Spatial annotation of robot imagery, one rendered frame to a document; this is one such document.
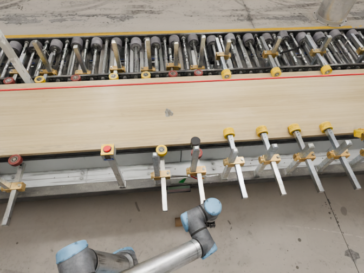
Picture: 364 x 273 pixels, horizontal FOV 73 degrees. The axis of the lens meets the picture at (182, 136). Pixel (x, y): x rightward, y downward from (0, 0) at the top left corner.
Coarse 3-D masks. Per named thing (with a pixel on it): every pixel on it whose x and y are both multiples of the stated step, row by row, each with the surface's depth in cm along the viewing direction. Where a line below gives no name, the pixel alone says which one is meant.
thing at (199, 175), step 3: (198, 159) 177; (198, 162) 176; (198, 165) 175; (198, 174) 171; (198, 177) 170; (201, 177) 170; (198, 180) 168; (201, 180) 169; (198, 183) 167; (201, 183) 167; (198, 186) 167; (201, 186) 166; (201, 189) 165; (201, 192) 164; (201, 195) 163; (204, 195) 163; (201, 198) 162; (204, 198) 162; (201, 201) 160
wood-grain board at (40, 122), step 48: (0, 96) 198; (48, 96) 200; (96, 96) 202; (144, 96) 203; (192, 96) 205; (240, 96) 207; (288, 96) 209; (336, 96) 210; (0, 144) 174; (48, 144) 176; (96, 144) 177; (144, 144) 178
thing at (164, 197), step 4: (160, 160) 179; (160, 164) 177; (164, 164) 177; (160, 168) 175; (164, 168) 175; (164, 180) 170; (164, 184) 169; (164, 188) 167; (164, 192) 166; (164, 196) 164; (164, 200) 163; (164, 204) 161; (164, 208) 160
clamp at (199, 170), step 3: (186, 168) 173; (189, 168) 172; (198, 168) 172; (201, 168) 172; (186, 171) 172; (189, 171) 171; (198, 171) 171; (201, 171) 171; (204, 171) 171; (186, 174) 174; (192, 174) 172; (195, 174) 173; (201, 174) 174; (204, 174) 174
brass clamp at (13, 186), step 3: (12, 183) 167; (15, 183) 167; (18, 183) 167; (21, 183) 167; (24, 183) 170; (12, 186) 165; (15, 186) 165; (21, 186) 166; (24, 186) 169; (3, 189) 164; (6, 189) 164; (9, 189) 164; (12, 189) 164; (15, 189) 165; (18, 189) 165; (21, 189) 166; (24, 189) 169
